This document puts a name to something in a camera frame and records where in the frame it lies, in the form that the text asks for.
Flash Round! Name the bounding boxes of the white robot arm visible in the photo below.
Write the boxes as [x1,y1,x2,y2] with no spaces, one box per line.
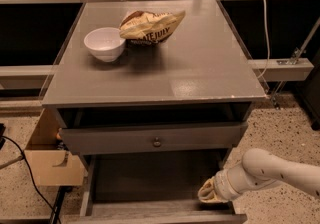
[198,148,320,204]

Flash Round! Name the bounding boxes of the grey drawer cabinet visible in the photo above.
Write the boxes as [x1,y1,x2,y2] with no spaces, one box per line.
[41,0,268,169]

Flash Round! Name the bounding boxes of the wooden box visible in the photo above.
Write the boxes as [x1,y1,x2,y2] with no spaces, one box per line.
[24,109,85,186]

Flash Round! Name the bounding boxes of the white cable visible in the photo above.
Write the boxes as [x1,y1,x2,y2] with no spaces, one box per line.
[246,0,271,80]

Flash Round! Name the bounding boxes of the white bowl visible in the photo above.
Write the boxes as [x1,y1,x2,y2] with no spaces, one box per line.
[84,27,126,62]

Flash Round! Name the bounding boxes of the grey drawer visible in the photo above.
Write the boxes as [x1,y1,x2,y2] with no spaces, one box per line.
[60,122,248,155]
[70,150,247,224]

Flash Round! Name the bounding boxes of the crumpled chip bag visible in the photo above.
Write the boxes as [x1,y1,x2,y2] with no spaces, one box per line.
[119,11,186,45]

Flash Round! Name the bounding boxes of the black cable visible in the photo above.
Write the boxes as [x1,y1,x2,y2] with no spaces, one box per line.
[0,135,63,224]

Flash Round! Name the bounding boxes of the grey top drawer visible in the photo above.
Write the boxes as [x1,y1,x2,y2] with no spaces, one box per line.
[60,122,248,155]

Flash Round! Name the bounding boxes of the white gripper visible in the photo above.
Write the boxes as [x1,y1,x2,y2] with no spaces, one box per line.
[199,169,240,204]

